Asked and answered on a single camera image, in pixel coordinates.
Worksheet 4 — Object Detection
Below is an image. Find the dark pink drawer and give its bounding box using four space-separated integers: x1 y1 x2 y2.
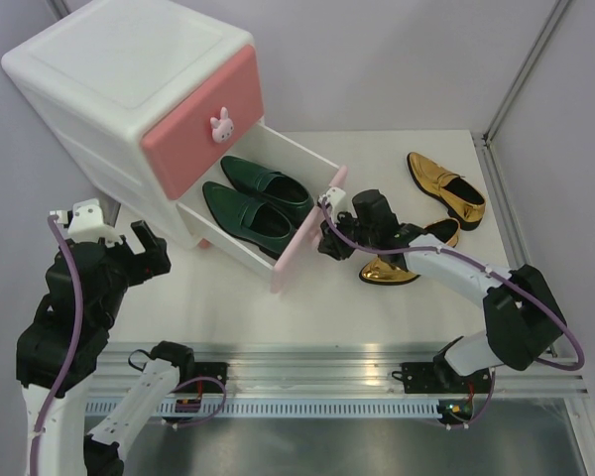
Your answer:
141 45 264 200

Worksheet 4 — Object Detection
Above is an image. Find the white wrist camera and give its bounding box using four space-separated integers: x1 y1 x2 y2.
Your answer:
49 198 123 248
317 186 349 220

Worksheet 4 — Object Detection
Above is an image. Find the white slotted cable duct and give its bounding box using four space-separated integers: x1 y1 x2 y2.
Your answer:
154 398 442 419

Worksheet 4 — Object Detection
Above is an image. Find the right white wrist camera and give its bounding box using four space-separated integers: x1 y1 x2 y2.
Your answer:
317 186 349 220

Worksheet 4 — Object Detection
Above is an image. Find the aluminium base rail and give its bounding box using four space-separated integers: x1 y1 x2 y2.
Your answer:
86 339 589 401

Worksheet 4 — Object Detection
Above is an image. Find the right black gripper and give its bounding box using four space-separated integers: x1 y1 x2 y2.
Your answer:
317 207 377 261

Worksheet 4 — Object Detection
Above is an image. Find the green loafer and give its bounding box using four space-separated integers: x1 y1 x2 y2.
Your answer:
220 156 314 227
201 181 297 260

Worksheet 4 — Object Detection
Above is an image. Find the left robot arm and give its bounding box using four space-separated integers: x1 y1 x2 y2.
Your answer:
16 216 196 475

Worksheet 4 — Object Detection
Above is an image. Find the light pink drawer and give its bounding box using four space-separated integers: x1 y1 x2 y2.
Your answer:
177 123 348 293

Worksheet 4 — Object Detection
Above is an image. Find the gold loafer far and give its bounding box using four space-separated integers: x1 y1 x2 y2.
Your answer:
406 152 487 231

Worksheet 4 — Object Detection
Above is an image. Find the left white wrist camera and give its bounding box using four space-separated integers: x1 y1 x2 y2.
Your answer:
49 198 123 248

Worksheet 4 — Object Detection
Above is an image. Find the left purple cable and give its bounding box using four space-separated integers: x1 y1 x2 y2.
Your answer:
27 215 85 476

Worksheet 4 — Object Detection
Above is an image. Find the gold loafer near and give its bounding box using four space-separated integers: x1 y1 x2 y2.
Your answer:
358 218 461 286

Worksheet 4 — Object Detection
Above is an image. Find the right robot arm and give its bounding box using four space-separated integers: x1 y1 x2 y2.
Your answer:
317 187 567 392

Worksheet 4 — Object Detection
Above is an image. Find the white plastic shoe cabinet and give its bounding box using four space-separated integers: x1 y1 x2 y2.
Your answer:
1 1 255 247

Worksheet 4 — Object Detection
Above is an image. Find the gold loafer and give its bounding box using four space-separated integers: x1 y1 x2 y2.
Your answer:
358 218 461 286
406 152 487 231

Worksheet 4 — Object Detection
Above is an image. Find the aluminium corner frame post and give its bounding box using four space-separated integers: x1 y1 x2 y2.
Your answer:
480 0 574 148

